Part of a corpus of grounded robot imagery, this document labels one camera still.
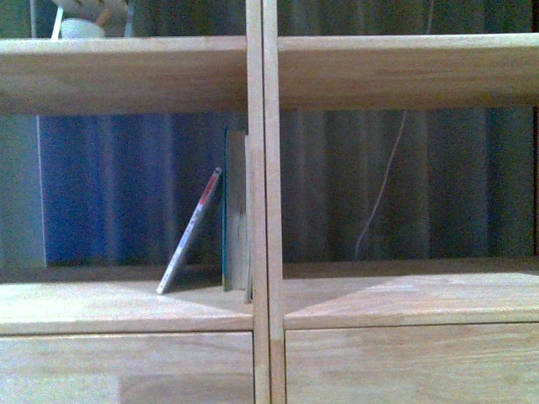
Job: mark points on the right wooden shelf unit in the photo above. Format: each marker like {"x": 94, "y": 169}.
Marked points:
{"x": 417, "y": 330}

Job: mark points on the wooden shelf unit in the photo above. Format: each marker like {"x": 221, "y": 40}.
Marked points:
{"x": 417, "y": 330}
{"x": 100, "y": 333}

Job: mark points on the left wooden shelf unit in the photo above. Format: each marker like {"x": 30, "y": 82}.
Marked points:
{"x": 100, "y": 333}

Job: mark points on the white bowl on shelf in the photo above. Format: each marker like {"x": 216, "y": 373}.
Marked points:
{"x": 80, "y": 29}

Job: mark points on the thin leaning white red book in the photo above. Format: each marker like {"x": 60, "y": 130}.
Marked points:
{"x": 206, "y": 206}

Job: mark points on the teal upright book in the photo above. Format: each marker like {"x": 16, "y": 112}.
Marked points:
{"x": 235, "y": 249}

